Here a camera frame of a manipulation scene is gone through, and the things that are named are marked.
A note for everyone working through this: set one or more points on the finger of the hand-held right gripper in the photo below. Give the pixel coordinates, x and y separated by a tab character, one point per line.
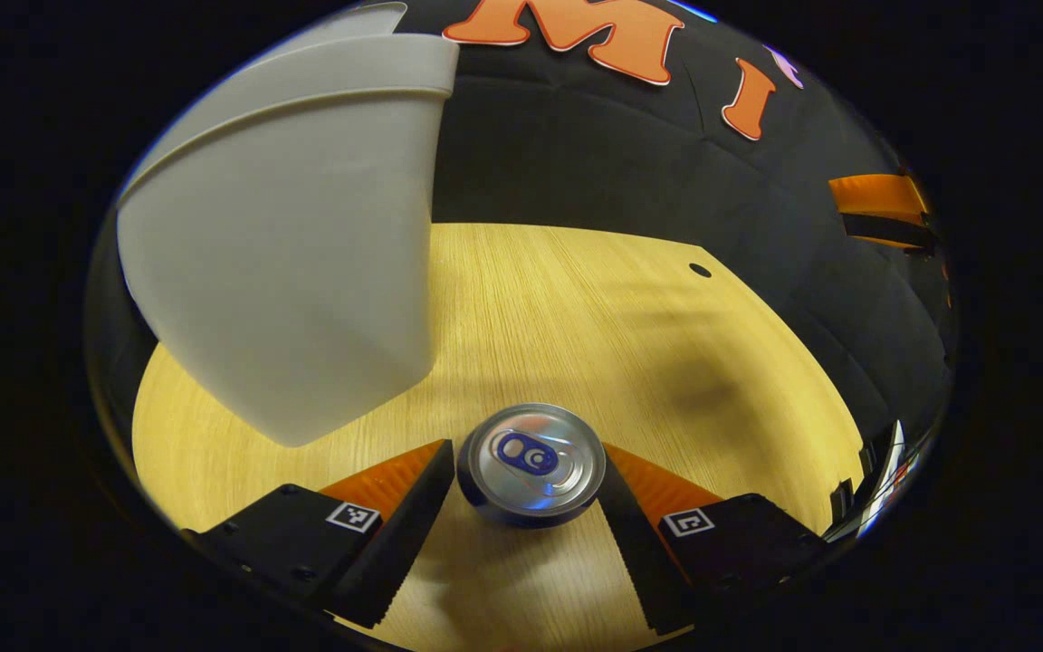
888	231
875	195

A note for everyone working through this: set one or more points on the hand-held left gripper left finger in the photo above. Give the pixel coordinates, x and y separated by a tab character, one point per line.
408	534

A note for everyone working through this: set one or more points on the white desktop garbage bin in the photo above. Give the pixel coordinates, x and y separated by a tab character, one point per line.
286	254

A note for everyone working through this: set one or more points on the wooden desktop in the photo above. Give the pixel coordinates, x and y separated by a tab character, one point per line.
576	326

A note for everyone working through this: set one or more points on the black backdrop cloth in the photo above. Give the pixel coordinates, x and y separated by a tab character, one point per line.
576	154

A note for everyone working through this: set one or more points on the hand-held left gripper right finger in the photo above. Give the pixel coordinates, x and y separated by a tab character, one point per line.
630	552

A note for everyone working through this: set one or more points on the blue pop can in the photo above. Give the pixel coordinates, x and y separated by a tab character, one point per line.
531	462

